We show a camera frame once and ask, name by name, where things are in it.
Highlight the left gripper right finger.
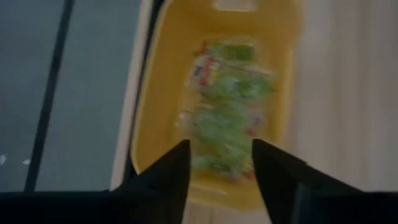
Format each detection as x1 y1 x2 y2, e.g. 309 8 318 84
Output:
251 138 366 193

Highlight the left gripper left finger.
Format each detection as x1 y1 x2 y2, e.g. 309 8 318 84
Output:
115 139 192 192

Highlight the clear green candy pack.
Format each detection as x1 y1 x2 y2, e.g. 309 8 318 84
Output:
185 57 276 102
198 37 261 68
175 101 268 147
190 141 254 181

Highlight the yellow plastic bin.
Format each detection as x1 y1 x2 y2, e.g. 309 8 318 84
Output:
129 0 304 211

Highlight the black floor tape strip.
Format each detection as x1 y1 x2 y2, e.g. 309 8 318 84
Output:
24 0 76 192

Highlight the black aluminium table frame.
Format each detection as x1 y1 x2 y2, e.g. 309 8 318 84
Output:
123 0 165 187

